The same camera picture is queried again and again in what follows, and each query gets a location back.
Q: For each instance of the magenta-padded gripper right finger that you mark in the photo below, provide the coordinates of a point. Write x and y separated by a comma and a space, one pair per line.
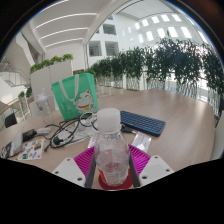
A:
141, 161

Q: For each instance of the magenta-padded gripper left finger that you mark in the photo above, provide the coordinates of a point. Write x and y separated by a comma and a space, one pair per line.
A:
81, 163

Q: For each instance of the clear plastic water bottle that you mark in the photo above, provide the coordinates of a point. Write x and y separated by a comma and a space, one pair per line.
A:
111, 153

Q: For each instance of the white plastic packet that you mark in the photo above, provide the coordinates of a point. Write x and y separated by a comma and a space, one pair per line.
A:
141, 141

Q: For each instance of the dark blue keyboard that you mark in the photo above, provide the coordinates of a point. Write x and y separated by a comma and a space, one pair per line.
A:
142, 122

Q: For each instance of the small white adapter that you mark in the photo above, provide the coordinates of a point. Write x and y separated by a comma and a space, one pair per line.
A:
43, 130

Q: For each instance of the colourful sticker sheet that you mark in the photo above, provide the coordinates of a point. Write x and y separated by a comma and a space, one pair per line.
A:
31, 150

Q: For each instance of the small black box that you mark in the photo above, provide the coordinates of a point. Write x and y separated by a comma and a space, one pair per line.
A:
29, 134

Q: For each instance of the green tote bag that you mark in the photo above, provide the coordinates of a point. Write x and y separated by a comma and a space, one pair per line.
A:
75, 96

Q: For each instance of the clear tumbler with lid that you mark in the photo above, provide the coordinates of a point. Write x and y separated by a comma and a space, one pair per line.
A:
44, 107

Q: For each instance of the brown clipboard with papers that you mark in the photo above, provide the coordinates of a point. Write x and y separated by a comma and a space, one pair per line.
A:
11, 146

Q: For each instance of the small potted plant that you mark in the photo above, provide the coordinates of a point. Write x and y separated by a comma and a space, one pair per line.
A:
23, 95

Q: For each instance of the white cabinet with plants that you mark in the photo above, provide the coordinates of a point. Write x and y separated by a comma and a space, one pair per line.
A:
50, 78

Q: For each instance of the row of green plants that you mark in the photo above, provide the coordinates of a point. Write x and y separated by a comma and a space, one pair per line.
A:
160, 63

